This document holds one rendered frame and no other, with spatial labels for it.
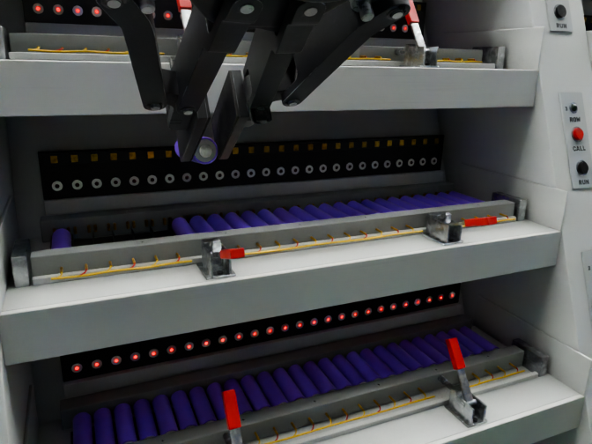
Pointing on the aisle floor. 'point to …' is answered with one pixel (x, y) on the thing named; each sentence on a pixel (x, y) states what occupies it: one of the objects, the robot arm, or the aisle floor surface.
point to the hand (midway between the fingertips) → (210, 119)
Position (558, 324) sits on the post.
